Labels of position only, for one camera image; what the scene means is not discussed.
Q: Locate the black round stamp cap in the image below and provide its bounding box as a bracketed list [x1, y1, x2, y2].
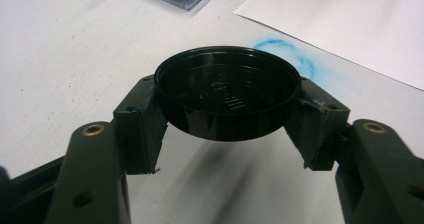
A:
[153, 45, 302, 142]

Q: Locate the white paper sheet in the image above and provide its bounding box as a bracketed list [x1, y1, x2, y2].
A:
[233, 0, 424, 92]

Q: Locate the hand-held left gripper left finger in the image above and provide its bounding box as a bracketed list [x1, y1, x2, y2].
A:
[113, 74, 169, 176]

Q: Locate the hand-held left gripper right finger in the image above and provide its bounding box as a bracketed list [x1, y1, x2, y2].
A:
[283, 77, 351, 171]

